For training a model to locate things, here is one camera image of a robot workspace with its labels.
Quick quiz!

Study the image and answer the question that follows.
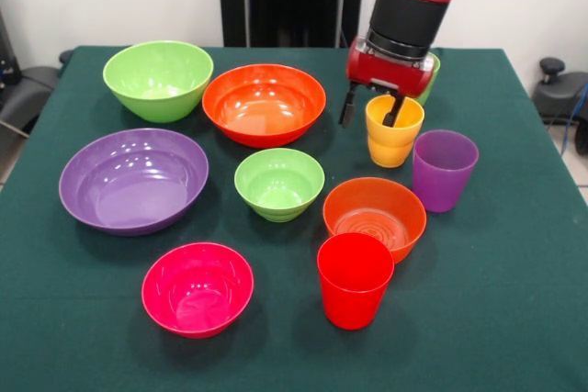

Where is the blue cable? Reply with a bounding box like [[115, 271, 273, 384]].
[[560, 83, 588, 154]]

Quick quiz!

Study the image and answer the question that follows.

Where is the large purple bowl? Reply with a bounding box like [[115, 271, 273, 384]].
[[58, 128, 210, 238]]

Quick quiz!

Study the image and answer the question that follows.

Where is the black pedestal leg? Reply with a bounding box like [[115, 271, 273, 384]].
[[531, 57, 588, 126], [0, 49, 74, 136]]

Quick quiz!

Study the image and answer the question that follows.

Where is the yellow cup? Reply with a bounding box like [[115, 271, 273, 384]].
[[365, 94, 425, 169]]

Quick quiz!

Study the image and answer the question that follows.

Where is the dark green tablecloth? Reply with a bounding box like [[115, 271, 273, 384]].
[[0, 45, 588, 392]]

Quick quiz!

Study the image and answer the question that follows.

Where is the large orange-red bowl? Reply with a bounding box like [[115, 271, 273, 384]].
[[201, 63, 328, 150]]

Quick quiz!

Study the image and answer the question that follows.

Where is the small green bowl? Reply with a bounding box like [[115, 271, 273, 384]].
[[233, 147, 326, 224]]

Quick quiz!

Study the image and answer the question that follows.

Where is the pink bowl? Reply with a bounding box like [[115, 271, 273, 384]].
[[141, 241, 255, 340]]

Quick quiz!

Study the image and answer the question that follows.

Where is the green cup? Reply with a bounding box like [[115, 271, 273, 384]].
[[415, 54, 442, 106]]

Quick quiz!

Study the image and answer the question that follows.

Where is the small orange bowl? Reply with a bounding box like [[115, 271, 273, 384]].
[[322, 176, 428, 265]]

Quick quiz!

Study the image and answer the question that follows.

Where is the large green bowl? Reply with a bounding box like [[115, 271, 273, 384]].
[[102, 39, 215, 125]]

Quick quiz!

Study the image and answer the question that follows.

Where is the purple cup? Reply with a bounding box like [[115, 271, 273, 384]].
[[412, 129, 480, 214]]

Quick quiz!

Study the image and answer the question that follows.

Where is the red cup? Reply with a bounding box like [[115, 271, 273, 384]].
[[316, 232, 396, 331]]

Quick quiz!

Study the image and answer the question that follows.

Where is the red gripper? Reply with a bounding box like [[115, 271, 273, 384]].
[[338, 42, 436, 129]]

